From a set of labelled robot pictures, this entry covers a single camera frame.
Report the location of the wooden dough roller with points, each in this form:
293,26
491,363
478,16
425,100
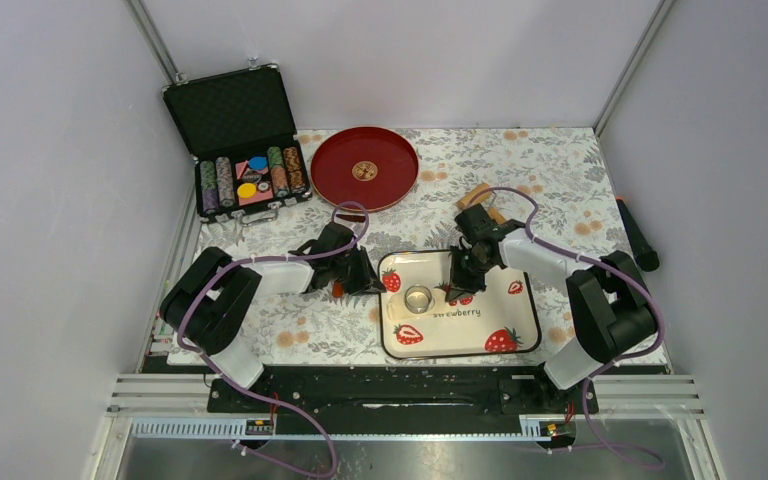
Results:
482,195

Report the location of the silver tape roll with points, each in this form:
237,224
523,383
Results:
418,299

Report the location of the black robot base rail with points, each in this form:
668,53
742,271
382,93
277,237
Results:
421,393

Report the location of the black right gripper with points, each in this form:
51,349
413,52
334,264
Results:
461,286

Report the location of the round red lacquer tray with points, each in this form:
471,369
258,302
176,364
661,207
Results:
372,166

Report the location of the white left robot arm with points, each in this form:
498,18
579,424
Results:
207,305

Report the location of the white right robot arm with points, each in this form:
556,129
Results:
612,310

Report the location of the square strawberry ceramic plate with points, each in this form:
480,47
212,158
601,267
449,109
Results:
500,320

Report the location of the slotted grey cable duct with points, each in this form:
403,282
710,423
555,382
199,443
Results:
260,428

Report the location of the black poker chip case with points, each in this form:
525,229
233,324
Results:
239,130

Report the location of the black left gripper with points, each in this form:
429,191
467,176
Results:
367,281

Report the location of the floral patterned tablecloth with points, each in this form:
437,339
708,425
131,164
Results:
561,168

